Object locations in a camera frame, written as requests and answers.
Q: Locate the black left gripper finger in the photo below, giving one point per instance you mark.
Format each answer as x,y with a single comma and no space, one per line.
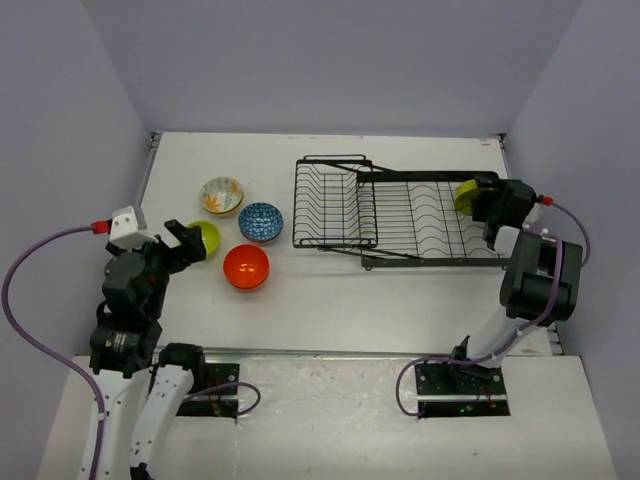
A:
192,245
182,234

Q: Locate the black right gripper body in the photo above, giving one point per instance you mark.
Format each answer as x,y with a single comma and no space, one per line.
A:
487,207

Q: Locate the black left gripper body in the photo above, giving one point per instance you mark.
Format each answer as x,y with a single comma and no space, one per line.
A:
162,260

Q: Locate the lime green bowl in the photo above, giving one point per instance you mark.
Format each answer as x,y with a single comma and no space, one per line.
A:
210,236
465,194

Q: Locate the white floral leaf bowl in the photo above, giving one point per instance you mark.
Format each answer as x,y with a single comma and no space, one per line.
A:
221,195

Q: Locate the orange bowl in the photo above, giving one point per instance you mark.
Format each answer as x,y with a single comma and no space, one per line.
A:
247,284
246,261

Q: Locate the blue white patterned bowl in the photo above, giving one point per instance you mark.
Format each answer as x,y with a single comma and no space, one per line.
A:
260,222

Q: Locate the orange bowl front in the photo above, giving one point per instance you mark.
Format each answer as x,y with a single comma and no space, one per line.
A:
247,284

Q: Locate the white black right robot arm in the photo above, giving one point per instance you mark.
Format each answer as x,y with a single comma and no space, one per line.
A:
541,280

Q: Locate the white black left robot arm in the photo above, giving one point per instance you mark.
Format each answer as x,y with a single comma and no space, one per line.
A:
140,389

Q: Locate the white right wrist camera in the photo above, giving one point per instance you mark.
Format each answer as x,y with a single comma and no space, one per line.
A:
536,210

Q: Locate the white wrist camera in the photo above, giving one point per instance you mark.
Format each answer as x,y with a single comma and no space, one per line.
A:
128,229
536,210

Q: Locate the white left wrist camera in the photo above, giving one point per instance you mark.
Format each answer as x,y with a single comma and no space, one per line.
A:
128,229

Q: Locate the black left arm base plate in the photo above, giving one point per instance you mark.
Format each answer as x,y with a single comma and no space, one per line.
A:
220,404

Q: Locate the black wire dish rack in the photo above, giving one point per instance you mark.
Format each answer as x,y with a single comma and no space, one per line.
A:
386,218

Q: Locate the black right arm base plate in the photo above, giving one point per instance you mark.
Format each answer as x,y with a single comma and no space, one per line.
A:
449,391

